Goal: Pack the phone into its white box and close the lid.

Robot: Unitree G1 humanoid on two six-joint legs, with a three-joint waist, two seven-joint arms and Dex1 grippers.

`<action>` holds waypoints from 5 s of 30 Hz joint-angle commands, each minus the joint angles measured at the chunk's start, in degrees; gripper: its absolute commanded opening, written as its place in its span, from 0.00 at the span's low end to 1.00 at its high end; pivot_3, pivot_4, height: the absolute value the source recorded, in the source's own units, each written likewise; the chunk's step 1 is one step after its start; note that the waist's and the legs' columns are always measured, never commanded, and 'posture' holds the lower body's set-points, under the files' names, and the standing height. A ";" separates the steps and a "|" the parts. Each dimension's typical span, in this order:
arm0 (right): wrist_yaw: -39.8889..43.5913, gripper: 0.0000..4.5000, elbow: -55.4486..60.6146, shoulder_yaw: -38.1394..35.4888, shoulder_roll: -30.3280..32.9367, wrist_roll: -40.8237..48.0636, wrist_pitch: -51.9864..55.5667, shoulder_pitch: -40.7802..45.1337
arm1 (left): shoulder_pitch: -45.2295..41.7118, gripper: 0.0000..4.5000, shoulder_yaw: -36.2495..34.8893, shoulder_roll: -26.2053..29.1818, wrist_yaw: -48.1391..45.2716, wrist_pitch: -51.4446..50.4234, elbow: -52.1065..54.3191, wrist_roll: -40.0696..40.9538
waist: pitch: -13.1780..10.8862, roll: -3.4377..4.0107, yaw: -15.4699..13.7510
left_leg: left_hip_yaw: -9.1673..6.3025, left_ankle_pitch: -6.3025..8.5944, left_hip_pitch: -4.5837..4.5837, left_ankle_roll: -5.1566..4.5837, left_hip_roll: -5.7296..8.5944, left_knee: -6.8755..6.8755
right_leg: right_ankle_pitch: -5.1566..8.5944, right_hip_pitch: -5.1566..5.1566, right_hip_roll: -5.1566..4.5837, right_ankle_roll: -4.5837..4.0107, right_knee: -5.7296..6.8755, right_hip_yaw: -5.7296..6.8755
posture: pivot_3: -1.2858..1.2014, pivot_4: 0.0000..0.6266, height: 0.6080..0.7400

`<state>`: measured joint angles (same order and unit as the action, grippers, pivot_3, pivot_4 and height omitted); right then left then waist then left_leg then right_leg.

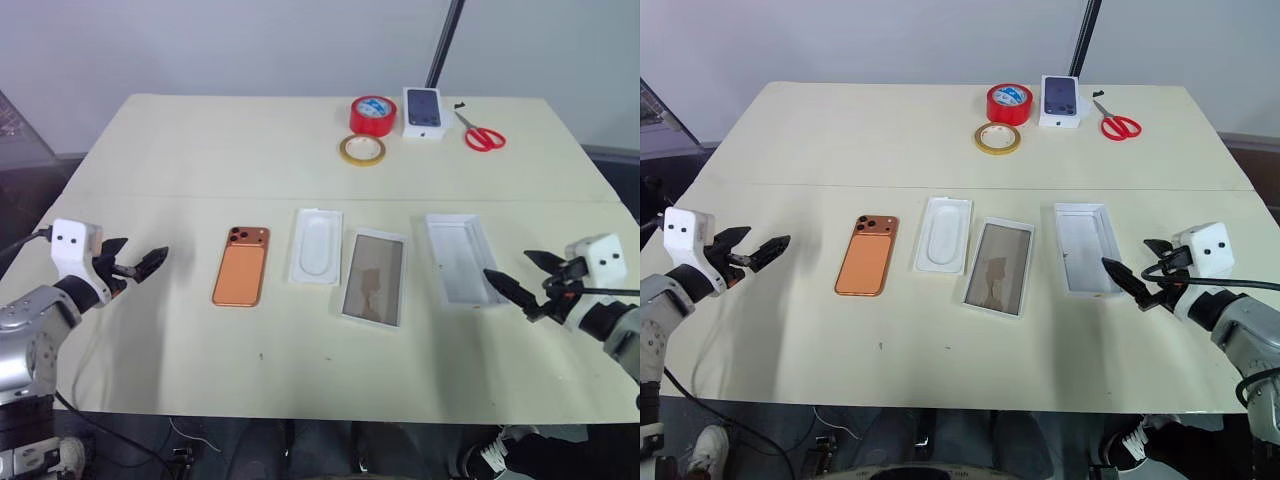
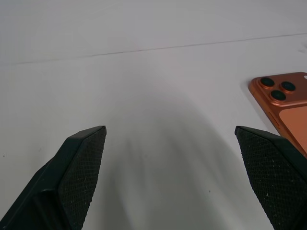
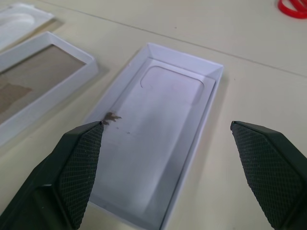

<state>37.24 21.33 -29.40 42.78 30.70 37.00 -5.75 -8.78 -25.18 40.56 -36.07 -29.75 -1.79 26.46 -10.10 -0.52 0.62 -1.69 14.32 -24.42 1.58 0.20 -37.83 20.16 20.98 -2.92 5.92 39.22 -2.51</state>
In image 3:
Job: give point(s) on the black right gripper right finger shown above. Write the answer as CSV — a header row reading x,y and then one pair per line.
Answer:
x,y
271,167

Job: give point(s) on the white box tray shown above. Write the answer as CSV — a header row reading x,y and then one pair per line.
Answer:
x,y
158,119

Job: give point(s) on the white box lid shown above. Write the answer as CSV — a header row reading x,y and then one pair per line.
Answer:
x,y
43,79

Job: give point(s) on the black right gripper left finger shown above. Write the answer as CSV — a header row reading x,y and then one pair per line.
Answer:
x,y
60,172

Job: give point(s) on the white moulded insert tray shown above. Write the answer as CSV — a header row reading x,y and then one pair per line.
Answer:
x,y
21,21

